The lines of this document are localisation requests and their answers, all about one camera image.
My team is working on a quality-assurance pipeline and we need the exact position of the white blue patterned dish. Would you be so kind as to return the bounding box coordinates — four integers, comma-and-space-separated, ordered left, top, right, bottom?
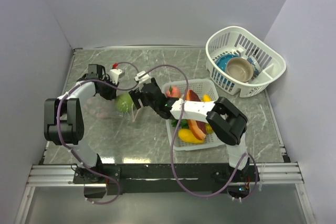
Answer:
247, 56, 262, 77

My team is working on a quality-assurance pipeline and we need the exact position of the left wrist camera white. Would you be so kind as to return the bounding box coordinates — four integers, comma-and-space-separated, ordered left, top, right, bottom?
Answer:
108, 68, 125, 84

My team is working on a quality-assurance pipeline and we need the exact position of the white slatted dish basket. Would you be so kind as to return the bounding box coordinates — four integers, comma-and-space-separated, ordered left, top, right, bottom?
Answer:
205, 26, 287, 98

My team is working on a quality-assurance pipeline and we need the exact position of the purple cable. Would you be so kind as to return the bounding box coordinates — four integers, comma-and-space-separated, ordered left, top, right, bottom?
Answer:
140, 64, 258, 199
55, 61, 141, 206

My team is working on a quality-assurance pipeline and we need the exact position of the fake red tomato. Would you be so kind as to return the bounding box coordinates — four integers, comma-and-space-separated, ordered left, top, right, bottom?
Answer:
165, 86, 181, 98

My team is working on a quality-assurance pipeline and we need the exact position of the fake yellow mango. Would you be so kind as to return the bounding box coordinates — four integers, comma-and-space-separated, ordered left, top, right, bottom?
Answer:
178, 129, 204, 144

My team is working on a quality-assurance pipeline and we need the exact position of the fake green lettuce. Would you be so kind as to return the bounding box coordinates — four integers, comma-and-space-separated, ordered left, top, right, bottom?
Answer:
171, 119, 189, 130

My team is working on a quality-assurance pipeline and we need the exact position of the beige bowl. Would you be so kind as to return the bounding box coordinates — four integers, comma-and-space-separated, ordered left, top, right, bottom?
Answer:
225, 57, 254, 82

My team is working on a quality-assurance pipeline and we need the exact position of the fake yellow banana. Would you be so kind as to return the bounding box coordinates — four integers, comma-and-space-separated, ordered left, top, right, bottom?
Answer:
202, 94, 213, 134

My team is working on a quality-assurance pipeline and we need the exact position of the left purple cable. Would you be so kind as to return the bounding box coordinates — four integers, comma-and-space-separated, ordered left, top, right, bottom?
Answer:
55, 61, 141, 206

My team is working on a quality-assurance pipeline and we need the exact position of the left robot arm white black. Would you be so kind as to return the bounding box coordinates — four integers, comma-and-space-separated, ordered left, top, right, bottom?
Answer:
44, 63, 123, 183

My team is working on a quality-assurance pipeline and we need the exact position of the white perforated shallow tray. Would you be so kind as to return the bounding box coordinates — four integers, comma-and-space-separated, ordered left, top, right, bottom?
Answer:
166, 79, 224, 151

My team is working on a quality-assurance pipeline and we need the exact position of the blue plate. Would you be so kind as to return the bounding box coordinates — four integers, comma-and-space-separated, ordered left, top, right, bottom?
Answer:
215, 54, 238, 72

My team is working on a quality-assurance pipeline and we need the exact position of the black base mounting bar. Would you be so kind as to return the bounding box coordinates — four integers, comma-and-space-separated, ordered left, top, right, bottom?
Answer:
73, 163, 260, 198

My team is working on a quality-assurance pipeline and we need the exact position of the aluminium frame rail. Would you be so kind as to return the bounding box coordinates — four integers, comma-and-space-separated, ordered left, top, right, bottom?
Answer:
15, 163, 316, 223

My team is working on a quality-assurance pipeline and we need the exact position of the clear zip bag pink slider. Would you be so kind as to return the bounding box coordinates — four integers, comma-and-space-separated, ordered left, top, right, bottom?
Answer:
82, 92, 139, 122

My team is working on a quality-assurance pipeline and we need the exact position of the fake green apple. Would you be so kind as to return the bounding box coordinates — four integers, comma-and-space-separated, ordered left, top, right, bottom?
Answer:
114, 92, 133, 113

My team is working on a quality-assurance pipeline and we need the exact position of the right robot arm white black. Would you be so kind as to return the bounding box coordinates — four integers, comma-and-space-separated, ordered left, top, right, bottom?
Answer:
129, 78, 250, 181

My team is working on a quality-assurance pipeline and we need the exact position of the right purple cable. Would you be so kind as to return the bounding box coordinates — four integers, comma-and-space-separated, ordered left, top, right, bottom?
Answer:
140, 64, 258, 199

